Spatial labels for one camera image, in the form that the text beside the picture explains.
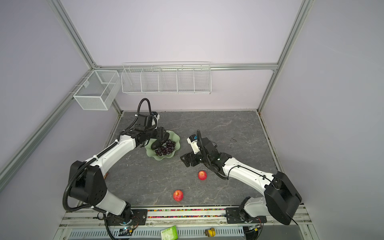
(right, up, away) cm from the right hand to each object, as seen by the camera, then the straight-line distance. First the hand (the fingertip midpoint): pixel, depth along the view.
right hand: (186, 156), depth 80 cm
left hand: (-15, +13, +8) cm, 21 cm away
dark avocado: (-20, +5, +16) cm, 26 cm away
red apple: (-4, -20, -3) cm, 21 cm away
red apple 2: (+8, -11, +3) cm, 14 cm away
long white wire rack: (-15, +49, +20) cm, 55 cm away
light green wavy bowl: (-11, +9, +20) cm, 24 cm away
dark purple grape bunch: (-12, +3, +14) cm, 18 cm away
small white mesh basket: (-62, +40, +19) cm, 76 cm away
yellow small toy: (+12, -33, -12) cm, 37 cm away
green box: (-7, -33, -12) cm, 36 cm away
